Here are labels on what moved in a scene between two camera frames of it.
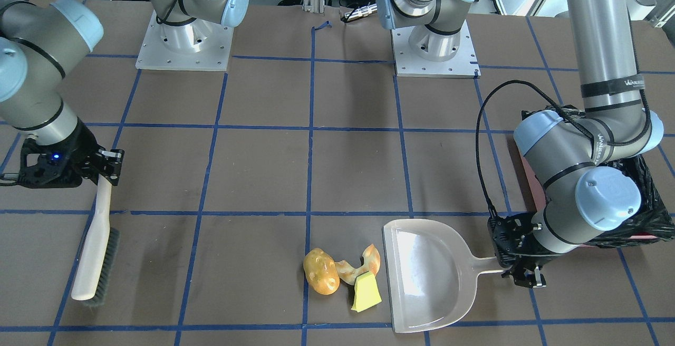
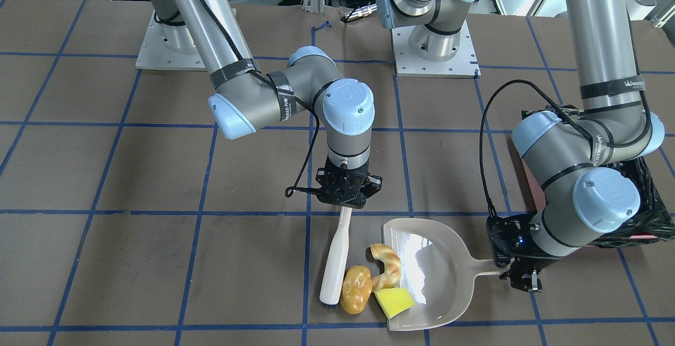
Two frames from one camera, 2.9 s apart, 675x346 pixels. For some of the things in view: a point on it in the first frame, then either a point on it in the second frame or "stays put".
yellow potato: [321, 271] → [356, 289]
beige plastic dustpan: [431, 274] stays put
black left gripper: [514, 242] stays put
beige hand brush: [100, 250] → [336, 267]
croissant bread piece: [371, 262] → [392, 263]
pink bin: [537, 190] stays put
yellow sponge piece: [366, 293] → [394, 301]
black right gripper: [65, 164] → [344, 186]
